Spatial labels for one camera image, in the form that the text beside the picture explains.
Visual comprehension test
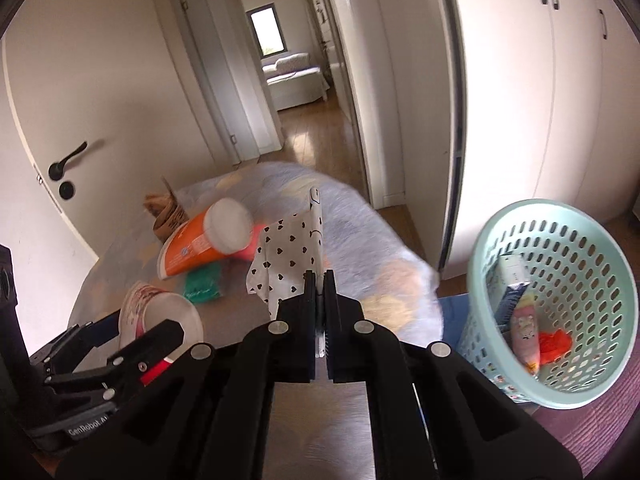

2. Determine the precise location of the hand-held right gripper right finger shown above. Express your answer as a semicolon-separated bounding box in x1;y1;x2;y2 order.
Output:
322;270;584;480

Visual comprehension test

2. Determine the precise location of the heart print paper bag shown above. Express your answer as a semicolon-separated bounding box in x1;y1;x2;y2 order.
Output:
245;185;326;361

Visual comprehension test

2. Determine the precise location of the white room door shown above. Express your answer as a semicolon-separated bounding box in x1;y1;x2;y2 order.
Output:
0;0;217;272

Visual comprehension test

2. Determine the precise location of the green packet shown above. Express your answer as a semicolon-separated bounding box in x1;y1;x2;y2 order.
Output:
182;264;224;305

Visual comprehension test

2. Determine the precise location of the white wardrobe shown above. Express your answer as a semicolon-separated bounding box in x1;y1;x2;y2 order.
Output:
444;0;640;282

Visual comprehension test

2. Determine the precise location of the white bed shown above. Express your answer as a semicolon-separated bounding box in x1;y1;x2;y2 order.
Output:
262;52;331;111

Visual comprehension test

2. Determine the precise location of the red plastic bag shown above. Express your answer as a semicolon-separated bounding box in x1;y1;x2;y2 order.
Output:
537;329;574;366

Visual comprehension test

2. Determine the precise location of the mint plastic basket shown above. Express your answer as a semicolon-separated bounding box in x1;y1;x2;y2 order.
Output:
457;199;640;409

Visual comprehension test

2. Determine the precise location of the brown paper bag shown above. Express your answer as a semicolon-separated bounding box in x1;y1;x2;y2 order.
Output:
143;175;191;240

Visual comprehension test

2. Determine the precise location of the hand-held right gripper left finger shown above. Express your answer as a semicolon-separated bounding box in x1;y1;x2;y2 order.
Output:
57;271;321;480

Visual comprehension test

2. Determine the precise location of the small pink yellow bottle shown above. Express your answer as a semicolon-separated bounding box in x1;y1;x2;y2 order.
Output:
509;295;542;376

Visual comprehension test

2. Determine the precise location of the black door handle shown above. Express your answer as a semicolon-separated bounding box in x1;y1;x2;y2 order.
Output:
48;141;89;181

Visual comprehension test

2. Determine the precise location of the dark framed window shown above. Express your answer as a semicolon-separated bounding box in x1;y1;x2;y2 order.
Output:
248;3;287;57

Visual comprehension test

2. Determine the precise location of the purple floor mat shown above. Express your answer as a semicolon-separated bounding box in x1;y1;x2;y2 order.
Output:
529;369;637;462

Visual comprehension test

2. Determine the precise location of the orange bottle white cap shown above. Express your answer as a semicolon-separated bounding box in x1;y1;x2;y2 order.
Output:
156;198;254;280

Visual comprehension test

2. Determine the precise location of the red and white paper cup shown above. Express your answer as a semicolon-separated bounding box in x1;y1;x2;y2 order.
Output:
118;281;205;387

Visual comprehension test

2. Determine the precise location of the white and blue carton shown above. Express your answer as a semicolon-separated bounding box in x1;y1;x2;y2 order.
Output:
494;254;531;331

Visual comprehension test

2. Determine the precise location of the folded white quilt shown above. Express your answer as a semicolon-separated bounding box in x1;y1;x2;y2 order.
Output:
262;52;311;79

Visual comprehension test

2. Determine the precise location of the scallop pattern blanket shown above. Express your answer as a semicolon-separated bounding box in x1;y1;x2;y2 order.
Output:
67;162;444;357

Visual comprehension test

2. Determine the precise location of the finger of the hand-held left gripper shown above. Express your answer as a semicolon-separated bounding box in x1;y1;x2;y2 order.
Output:
46;319;184;402
29;320;122;367

